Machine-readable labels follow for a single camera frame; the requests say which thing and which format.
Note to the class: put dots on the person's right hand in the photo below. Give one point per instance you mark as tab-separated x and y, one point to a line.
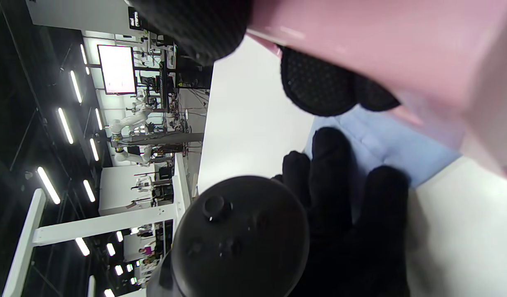
319	86

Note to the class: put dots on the person's left hand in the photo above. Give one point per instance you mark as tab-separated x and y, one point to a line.
352	247

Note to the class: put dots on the light blue long-sleeve shirt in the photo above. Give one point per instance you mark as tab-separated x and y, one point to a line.
381	140

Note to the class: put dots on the pink electric iron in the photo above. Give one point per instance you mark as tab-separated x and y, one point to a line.
402	41

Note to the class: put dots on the black and white controller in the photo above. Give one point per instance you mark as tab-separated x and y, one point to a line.
236	239

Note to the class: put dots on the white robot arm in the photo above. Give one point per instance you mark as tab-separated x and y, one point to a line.
129	121
131	156

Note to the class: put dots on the white table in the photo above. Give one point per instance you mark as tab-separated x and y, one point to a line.
245	123

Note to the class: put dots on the grey robot stand pole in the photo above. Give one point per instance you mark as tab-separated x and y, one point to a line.
166	138

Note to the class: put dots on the bright display screen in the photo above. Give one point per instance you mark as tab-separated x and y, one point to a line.
117	70

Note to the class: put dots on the row of ceiling light strips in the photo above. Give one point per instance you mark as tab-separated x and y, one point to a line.
65	126

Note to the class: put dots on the white table frame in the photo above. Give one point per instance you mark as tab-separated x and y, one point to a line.
100	225

